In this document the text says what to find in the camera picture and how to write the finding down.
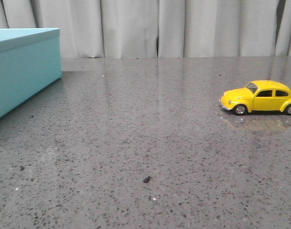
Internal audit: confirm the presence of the yellow toy beetle car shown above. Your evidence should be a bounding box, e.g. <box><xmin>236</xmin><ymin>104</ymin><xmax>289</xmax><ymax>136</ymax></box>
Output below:
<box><xmin>219</xmin><ymin>80</ymin><xmax>291</xmax><ymax>115</ymax></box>

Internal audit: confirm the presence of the white curtain backdrop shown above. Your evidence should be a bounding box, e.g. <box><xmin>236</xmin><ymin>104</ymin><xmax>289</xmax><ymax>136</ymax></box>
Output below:
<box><xmin>0</xmin><ymin>0</ymin><xmax>291</xmax><ymax>58</ymax></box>

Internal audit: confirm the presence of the light blue storage box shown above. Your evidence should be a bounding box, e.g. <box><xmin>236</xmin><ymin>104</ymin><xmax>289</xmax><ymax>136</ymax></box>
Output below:
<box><xmin>0</xmin><ymin>28</ymin><xmax>62</xmax><ymax>118</ymax></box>

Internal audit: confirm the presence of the small black debris piece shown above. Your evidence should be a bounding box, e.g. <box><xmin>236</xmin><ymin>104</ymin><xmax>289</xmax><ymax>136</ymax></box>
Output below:
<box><xmin>143</xmin><ymin>176</ymin><xmax>151</xmax><ymax>183</ymax></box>

